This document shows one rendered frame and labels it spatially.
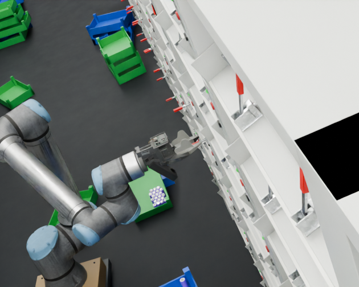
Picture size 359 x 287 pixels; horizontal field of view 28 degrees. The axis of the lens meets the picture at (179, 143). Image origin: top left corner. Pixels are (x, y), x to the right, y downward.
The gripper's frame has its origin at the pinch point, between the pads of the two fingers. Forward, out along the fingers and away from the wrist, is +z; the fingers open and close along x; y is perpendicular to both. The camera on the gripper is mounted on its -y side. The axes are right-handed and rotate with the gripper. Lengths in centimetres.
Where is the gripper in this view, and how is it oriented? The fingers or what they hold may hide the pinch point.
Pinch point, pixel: (197, 142)
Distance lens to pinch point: 239.0
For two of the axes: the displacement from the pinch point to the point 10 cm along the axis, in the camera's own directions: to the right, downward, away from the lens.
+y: -3.5, -7.6, -5.5
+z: 9.1, -4.1, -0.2
